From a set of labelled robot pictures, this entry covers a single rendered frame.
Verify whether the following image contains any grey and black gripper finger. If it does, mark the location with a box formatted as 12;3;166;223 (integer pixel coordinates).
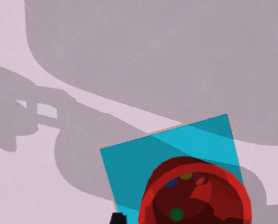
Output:
109;212;127;224

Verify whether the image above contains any red cup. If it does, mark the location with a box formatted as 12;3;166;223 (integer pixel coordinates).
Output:
138;156;252;224

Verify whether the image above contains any blue marble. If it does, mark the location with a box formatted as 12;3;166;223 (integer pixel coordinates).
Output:
165;178;177;187

